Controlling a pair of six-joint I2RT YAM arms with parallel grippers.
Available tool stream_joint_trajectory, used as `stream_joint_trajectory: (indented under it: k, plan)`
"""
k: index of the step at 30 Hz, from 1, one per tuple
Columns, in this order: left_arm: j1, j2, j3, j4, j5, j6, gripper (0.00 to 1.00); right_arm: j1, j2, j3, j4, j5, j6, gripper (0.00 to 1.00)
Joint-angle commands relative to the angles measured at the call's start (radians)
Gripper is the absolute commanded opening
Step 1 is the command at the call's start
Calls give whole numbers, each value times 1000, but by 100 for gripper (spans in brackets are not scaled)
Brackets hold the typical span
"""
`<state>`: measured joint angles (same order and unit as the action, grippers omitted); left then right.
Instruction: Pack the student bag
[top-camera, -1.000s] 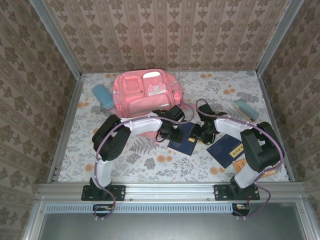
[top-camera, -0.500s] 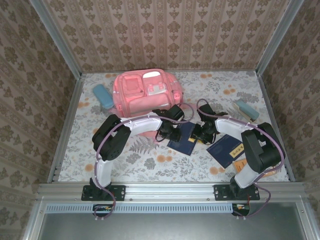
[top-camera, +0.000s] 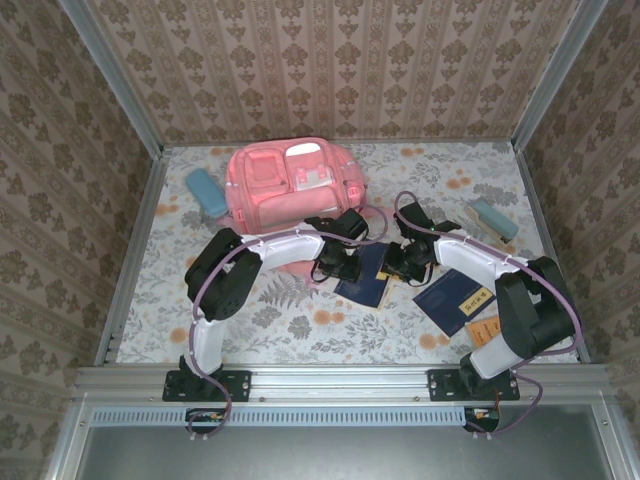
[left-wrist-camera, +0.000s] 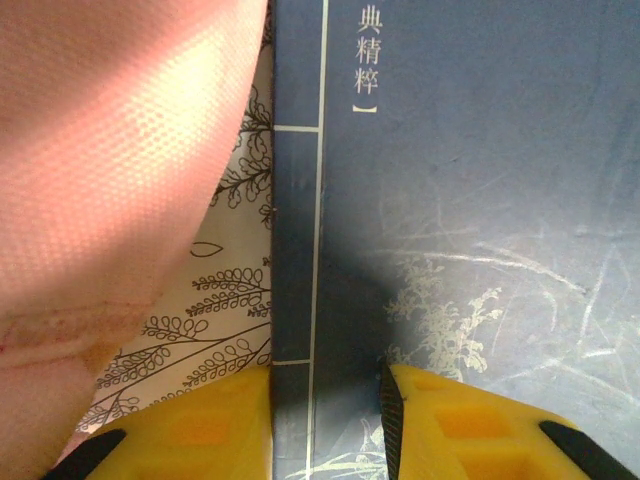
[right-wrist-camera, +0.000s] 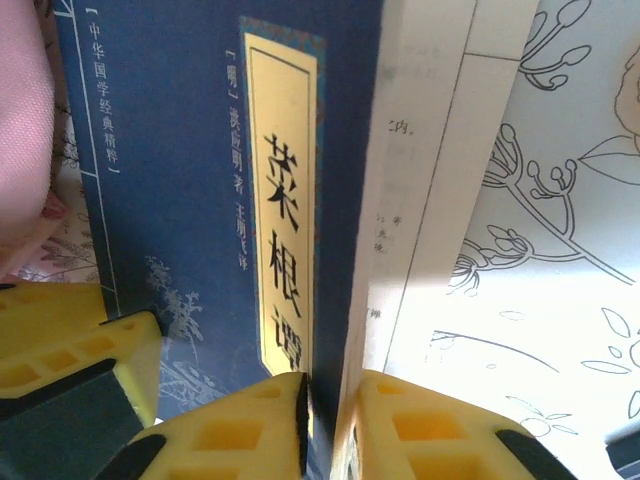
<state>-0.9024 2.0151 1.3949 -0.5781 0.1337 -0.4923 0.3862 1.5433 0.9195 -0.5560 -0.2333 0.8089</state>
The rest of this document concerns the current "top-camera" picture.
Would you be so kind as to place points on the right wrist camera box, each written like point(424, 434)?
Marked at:
point(412, 216)

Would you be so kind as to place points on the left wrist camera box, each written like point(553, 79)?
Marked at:
point(355, 222)

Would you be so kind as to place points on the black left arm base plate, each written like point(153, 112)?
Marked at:
point(235, 385)

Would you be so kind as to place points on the navy book with yellow label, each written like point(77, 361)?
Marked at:
point(450, 305)
point(370, 280)

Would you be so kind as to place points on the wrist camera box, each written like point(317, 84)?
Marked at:
point(412, 216)
point(355, 222)

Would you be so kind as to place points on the blue glasses case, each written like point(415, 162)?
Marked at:
point(206, 192)

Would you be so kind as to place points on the orange booklet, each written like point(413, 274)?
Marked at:
point(482, 331)

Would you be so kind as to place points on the aluminium frame post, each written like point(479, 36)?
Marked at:
point(112, 80)
point(560, 75)

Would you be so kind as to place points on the grey metal panel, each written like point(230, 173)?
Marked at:
point(350, 455)

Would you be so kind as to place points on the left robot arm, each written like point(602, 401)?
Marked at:
point(225, 280)

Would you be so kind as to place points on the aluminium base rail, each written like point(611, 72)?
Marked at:
point(340, 382)

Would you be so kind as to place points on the floral table cloth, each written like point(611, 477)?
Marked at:
point(350, 340)

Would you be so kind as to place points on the pink school backpack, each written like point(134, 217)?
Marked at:
point(280, 200)

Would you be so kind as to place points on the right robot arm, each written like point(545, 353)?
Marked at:
point(530, 305)

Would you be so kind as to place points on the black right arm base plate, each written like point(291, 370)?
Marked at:
point(442, 385)

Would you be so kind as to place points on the aluminium side rail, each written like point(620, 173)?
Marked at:
point(542, 235)
point(145, 225)

